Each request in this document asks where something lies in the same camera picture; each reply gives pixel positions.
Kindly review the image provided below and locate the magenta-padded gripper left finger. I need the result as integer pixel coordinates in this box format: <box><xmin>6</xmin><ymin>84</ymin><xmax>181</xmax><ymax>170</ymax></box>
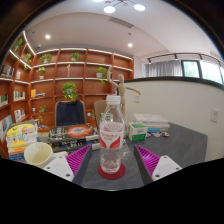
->
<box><xmin>43</xmin><ymin>144</ymin><xmax>94</xmax><ymax>186</ymax></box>

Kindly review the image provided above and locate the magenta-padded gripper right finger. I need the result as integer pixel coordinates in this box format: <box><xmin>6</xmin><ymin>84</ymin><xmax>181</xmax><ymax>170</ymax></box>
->
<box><xmin>133</xmin><ymin>144</ymin><xmax>183</xmax><ymax>186</ymax></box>

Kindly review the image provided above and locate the clear plastic water bottle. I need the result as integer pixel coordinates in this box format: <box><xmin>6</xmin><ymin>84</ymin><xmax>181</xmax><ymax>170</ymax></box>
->
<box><xmin>98</xmin><ymin>94</ymin><xmax>126</xmax><ymax>175</ymax></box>

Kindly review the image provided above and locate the cream mug with cartoon print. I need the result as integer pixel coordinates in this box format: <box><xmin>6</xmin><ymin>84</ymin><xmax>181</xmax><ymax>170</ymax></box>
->
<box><xmin>23</xmin><ymin>142</ymin><xmax>69</xmax><ymax>169</ymax></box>

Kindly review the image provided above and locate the stack of dark books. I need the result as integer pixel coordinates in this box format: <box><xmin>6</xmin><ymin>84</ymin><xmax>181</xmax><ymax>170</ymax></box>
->
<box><xmin>47</xmin><ymin>123</ymin><xmax>101</xmax><ymax>153</ymax></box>

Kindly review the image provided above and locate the small green and white box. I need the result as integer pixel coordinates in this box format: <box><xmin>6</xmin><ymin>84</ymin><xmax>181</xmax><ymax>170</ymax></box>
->
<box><xmin>128</xmin><ymin>122</ymin><xmax>149</xmax><ymax>142</ymax></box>

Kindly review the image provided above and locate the stack of white boxes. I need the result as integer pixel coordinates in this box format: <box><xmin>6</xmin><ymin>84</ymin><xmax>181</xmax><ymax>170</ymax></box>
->
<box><xmin>132</xmin><ymin>113</ymin><xmax>171</xmax><ymax>133</ymax></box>

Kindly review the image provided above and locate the stack of colourful books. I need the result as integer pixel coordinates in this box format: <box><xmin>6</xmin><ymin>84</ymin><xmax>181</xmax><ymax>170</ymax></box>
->
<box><xmin>5</xmin><ymin>119</ymin><xmax>40</xmax><ymax>161</ymax></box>

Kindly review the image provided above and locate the flat round red coaster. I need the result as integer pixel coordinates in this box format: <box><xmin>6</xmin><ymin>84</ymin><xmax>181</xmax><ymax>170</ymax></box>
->
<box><xmin>97</xmin><ymin>162</ymin><xmax>127</xmax><ymax>181</ymax></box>

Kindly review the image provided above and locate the dark padded office chair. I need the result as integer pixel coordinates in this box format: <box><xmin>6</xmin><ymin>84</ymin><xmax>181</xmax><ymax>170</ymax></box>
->
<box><xmin>54</xmin><ymin>99</ymin><xmax>88</xmax><ymax>128</ymax></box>

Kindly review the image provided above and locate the tan office chair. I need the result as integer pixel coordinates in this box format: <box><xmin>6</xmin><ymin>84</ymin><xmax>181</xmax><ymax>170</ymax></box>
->
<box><xmin>92</xmin><ymin>99</ymin><xmax>116</xmax><ymax>130</ymax></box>

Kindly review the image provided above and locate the green and white carton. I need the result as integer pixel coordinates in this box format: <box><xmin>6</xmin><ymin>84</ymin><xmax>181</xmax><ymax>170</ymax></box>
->
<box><xmin>99</xmin><ymin>112</ymin><xmax>115</xmax><ymax>126</ymax></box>

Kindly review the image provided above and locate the wooden artist mannequin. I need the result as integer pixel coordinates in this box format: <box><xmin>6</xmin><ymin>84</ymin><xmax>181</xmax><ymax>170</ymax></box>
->
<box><xmin>106</xmin><ymin>67</ymin><xmax>142</xmax><ymax>120</ymax></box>

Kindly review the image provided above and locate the orange wooden shelf unit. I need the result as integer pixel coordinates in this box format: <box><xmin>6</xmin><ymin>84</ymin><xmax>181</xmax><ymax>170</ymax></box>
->
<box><xmin>0</xmin><ymin>30</ymin><xmax>135</xmax><ymax>158</ymax></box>

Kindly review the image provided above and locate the window with grey curtain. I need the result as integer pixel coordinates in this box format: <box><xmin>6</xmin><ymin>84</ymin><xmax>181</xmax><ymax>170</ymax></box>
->
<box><xmin>143</xmin><ymin>53</ymin><xmax>224</xmax><ymax>85</ymax></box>

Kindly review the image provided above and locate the ceiling lamp with round lights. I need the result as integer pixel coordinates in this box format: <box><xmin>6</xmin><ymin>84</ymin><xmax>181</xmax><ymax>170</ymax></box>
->
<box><xmin>92</xmin><ymin>0</ymin><xmax>147</xmax><ymax>15</ymax></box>

